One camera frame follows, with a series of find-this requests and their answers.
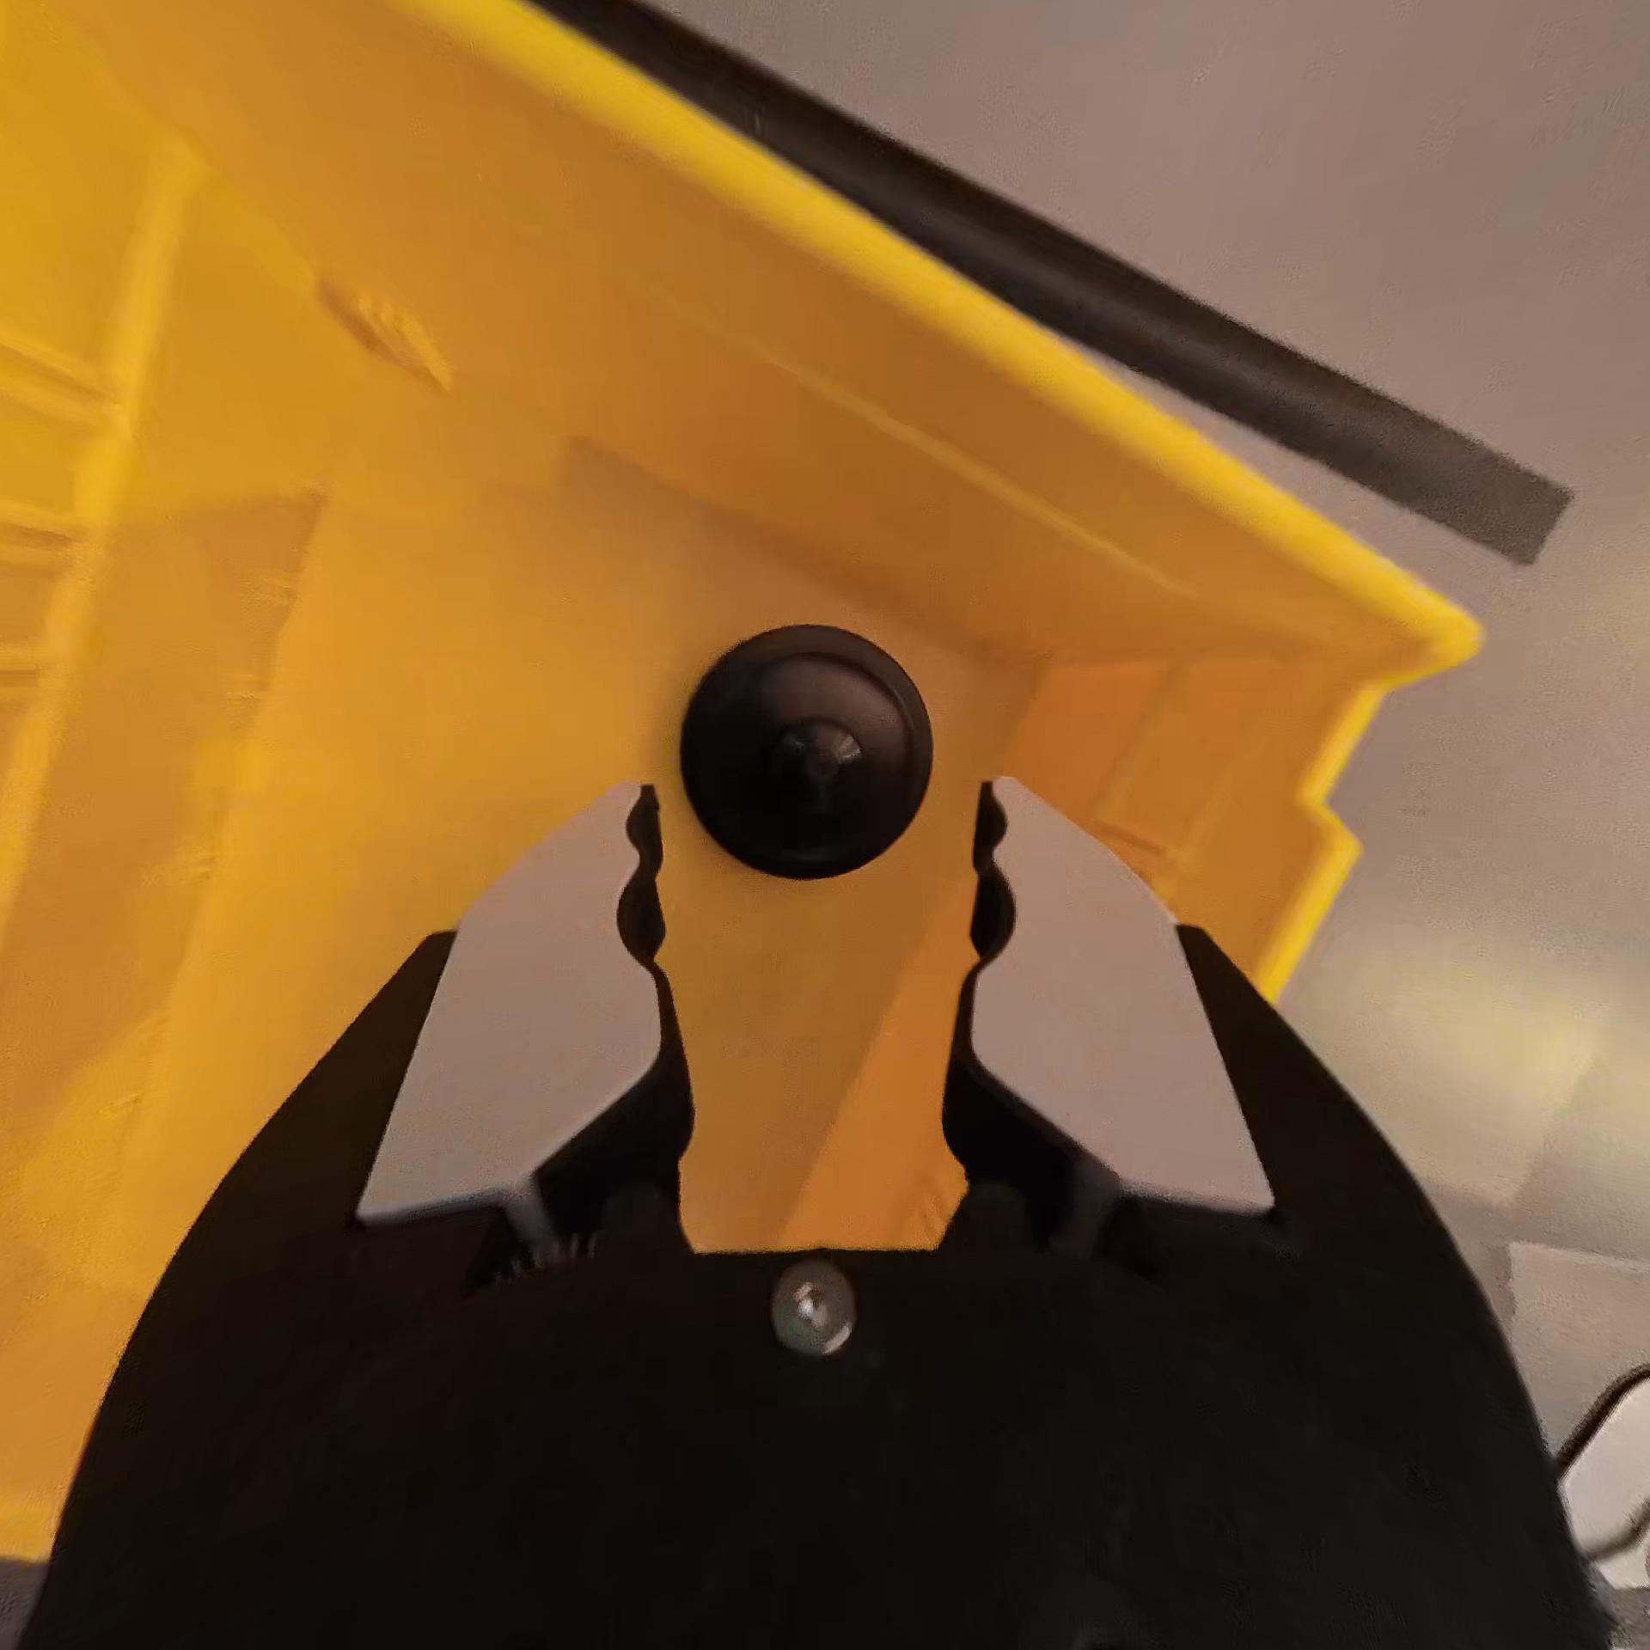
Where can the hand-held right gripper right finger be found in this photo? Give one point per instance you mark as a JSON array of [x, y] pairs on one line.
[[1122, 1044]]

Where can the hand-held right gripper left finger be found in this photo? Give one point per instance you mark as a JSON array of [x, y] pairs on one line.
[[516, 1030]]

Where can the black bottle lid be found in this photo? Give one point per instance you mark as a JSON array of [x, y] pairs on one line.
[[761, 735]]

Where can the yellow plastic bin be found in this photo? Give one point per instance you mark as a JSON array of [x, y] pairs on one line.
[[389, 644]]

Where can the white blurred object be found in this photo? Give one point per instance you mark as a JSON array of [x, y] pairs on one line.
[[1613, 1483]]

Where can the black strip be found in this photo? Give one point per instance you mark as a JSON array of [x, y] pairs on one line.
[[1097, 310]]

